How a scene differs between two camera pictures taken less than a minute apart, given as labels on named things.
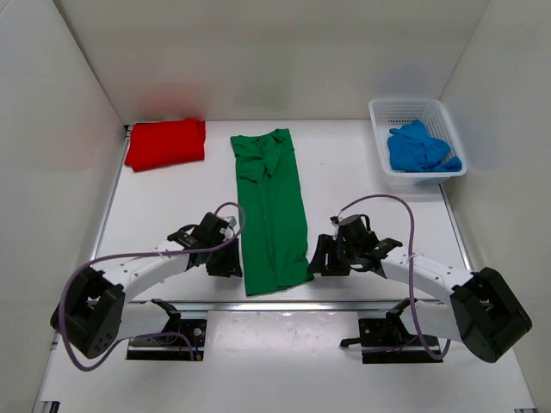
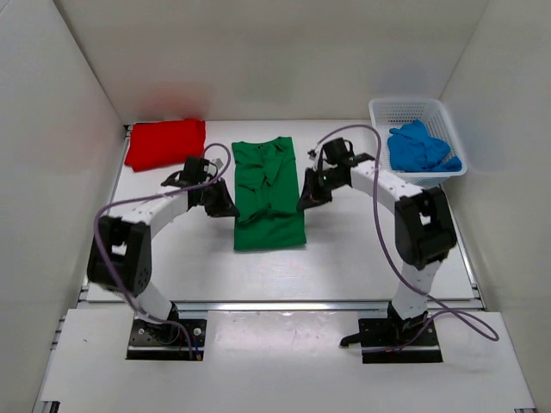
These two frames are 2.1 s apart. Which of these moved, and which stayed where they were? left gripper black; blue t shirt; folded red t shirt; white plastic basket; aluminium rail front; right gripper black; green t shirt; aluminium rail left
Moved: left gripper black; green t shirt; right gripper black
Stayed: blue t shirt; aluminium rail front; folded red t shirt; aluminium rail left; white plastic basket
